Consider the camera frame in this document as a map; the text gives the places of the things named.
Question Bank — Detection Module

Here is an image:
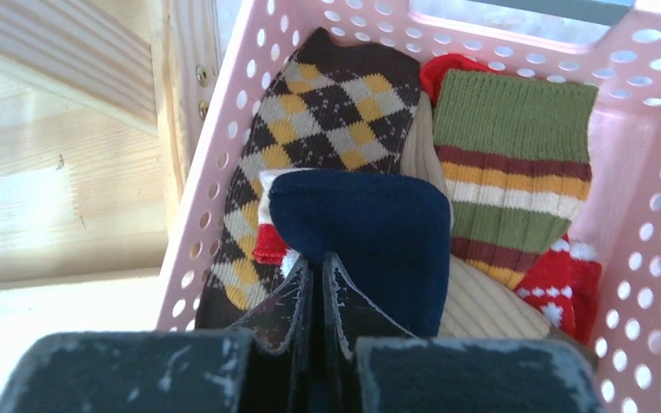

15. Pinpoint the navy blue sock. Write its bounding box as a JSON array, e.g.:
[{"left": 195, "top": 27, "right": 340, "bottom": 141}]
[{"left": 253, "top": 168, "right": 452, "bottom": 337}]

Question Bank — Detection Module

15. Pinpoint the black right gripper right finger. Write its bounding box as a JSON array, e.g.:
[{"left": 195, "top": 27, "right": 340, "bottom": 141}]
[{"left": 323, "top": 253, "right": 603, "bottom": 412}]

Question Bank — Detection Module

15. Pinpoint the green striped sock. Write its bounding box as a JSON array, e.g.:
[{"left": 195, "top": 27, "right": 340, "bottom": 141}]
[{"left": 433, "top": 70, "right": 598, "bottom": 288}]

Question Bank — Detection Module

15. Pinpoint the argyle patterned sock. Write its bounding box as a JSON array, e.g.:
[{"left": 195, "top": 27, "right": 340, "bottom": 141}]
[{"left": 195, "top": 28, "right": 421, "bottom": 330}]

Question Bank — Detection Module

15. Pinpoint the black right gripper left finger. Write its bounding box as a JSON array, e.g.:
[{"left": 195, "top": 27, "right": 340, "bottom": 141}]
[{"left": 0, "top": 258, "right": 312, "bottom": 412}]

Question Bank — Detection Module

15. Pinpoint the wooden hanger stand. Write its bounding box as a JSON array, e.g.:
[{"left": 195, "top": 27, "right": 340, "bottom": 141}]
[{"left": 0, "top": 1, "right": 220, "bottom": 289}]

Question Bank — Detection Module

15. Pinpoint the red snowflake sock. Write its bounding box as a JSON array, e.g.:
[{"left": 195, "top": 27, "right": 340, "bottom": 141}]
[{"left": 514, "top": 235, "right": 602, "bottom": 345}]

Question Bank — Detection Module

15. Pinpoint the pink perforated plastic basket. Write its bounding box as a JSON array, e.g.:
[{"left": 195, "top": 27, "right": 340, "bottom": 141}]
[{"left": 157, "top": 1, "right": 661, "bottom": 412}]

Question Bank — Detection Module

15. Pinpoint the cream ribbed sock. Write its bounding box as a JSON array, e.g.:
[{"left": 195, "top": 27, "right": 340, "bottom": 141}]
[{"left": 401, "top": 91, "right": 553, "bottom": 339}]

